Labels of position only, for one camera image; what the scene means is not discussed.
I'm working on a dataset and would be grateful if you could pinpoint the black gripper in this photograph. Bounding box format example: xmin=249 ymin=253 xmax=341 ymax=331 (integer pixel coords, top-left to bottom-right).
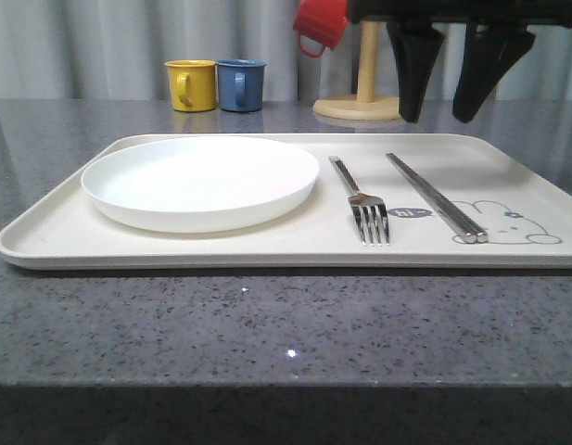
xmin=348 ymin=0 xmax=572 ymax=123

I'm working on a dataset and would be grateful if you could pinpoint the silver metal fork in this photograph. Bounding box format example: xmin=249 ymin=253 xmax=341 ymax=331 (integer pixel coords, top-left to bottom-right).
xmin=329 ymin=156 xmax=390 ymax=247

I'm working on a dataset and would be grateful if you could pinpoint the white round plate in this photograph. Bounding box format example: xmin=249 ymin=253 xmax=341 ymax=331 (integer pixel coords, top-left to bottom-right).
xmin=81 ymin=135 xmax=320 ymax=234

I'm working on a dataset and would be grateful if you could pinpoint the wooden mug tree stand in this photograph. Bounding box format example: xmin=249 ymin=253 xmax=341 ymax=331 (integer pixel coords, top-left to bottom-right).
xmin=312 ymin=21 xmax=400 ymax=121

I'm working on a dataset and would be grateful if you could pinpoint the red enamel mug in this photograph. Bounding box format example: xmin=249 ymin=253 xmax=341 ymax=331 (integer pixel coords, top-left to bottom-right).
xmin=293 ymin=0 xmax=349 ymax=58

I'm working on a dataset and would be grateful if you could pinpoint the cream rabbit serving tray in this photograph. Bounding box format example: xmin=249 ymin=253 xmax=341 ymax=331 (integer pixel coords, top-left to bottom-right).
xmin=0 ymin=133 xmax=572 ymax=270

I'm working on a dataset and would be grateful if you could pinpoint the blue enamel mug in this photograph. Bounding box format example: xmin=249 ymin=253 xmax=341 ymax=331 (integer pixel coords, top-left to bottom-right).
xmin=216 ymin=59 xmax=266 ymax=112

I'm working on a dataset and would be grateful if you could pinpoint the yellow enamel mug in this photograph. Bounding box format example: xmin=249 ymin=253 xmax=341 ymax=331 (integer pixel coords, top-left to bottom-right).
xmin=165 ymin=59 xmax=217 ymax=112

